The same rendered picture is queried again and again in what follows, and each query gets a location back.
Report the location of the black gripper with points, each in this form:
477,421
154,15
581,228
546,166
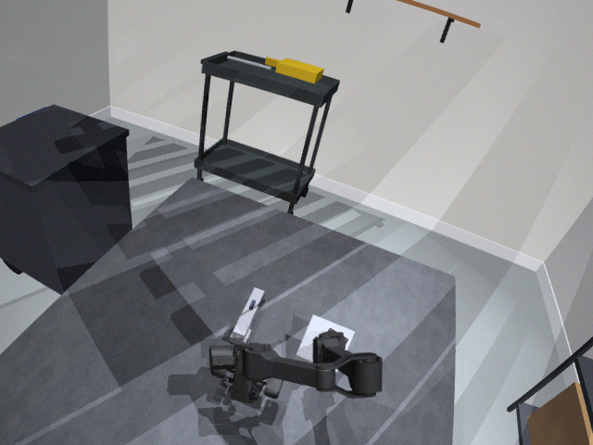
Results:
273,385

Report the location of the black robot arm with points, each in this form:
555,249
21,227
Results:
254,362

